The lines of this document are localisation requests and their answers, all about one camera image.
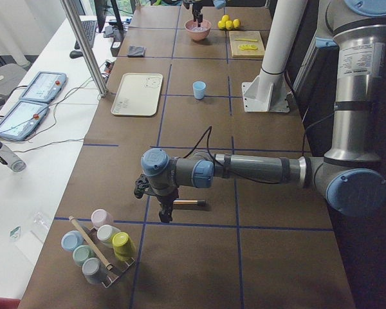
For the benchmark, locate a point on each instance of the black computer mouse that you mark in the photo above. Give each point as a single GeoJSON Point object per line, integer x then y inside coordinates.
{"type": "Point", "coordinates": [75, 54]}

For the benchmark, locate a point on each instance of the upper teach pendant tablet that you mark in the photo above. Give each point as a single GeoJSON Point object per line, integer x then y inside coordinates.
{"type": "Point", "coordinates": [44, 87]}

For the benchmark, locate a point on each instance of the white cup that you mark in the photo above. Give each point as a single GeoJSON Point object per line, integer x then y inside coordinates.
{"type": "Point", "coordinates": [105, 234]}

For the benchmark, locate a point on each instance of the lower teach pendant tablet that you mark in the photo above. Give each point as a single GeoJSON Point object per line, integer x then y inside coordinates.
{"type": "Point", "coordinates": [22, 120]}

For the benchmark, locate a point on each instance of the steel muddler black tip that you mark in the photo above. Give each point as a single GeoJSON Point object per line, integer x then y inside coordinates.
{"type": "Point", "coordinates": [200, 203]}

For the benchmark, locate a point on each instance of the clear ice cubes pile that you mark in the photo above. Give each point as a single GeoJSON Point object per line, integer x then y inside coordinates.
{"type": "Point", "coordinates": [197, 28]}

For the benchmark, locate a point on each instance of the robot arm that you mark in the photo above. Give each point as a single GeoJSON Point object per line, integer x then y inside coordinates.
{"type": "Point", "coordinates": [218, 4]}
{"type": "Point", "coordinates": [347, 175]}

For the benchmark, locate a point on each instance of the aluminium frame post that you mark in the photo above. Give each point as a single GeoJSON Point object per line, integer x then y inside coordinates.
{"type": "Point", "coordinates": [76, 25]}

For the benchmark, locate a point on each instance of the yellow plastic knife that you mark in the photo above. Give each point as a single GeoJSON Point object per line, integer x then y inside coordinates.
{"type": "Point", "coordinates": [246, 39]}

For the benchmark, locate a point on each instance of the pink bowl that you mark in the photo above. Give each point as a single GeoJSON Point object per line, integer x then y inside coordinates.
{"type": "Point", "coordinates": [197, 36]}

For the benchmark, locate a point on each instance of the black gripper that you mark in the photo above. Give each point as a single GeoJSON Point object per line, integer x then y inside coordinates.
{"type": "Point", "coordinates": [197, 8]}
{"type": "Point", "coordinates": [166, 201]}

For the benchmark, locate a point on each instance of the mint green cup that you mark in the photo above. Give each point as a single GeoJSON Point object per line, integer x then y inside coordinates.
{"type": "Point", "coordinates": [82, 253]}

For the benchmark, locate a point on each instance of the teach pendant tablet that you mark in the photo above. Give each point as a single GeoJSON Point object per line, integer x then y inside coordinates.
{"type": "Point", "coordinates": [22, 120]}
{"type": "Point", "coordinates": [44, 87]}

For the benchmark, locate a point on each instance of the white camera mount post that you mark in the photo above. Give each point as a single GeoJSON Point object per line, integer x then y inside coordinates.
{"type": "Point", "coordinates": [267, 92]}

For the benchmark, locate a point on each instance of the light blue plastic cup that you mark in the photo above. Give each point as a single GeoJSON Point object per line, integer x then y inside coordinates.
{"type": "Point", "coordinates": [199, 88]}

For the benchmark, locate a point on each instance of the lemon slices stack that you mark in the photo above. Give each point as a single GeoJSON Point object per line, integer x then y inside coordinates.
{"type": "Point", "coordinates": [244, 47]}

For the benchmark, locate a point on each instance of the clear plastic bottle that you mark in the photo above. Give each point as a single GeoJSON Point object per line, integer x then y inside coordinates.
{"type": "Point", "coordinates": [10, 159]}

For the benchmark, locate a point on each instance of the yellow-green cup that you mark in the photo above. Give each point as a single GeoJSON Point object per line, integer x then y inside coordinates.
{"type": "Point", "coordinates": [123, 246]}

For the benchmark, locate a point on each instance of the yellow lemon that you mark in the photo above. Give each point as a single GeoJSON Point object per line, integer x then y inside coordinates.
{"type": "Point", "coordinates": [225, 18]}
{"type": "Point", "coordinates": [236, 23]}
{"type": "Point", "coordinates": [229, 25]}

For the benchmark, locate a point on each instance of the grey folded cloth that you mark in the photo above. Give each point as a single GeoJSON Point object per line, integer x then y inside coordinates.
{"type": "Point", "coordinates": [136, 51]}

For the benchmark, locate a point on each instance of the pink cup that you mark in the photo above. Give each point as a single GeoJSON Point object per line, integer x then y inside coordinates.
{"type": "Point", "coordinates": [101, 217]}

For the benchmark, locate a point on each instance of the black keyboard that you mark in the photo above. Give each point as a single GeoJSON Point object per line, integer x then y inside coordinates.
{"type": "Point", "coordinates": [89, 28]}

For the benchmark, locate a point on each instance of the blue upside-down cup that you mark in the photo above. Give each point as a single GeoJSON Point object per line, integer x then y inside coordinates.
{"type": "Point", "coordinates": [71, 240]}

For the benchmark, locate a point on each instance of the wooden cutting board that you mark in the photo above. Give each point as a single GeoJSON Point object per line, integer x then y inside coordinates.
{"type": "Point", "coordinates": [246, 54]}

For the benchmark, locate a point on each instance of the grey cup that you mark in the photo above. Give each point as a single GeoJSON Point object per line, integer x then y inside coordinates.
{"type": "Point", "coordinates": [93, 270]}

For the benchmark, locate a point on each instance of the white bear serving tray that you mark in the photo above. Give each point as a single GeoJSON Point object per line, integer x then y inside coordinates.
{"type": "Point", "coordinates": [138, 95]}

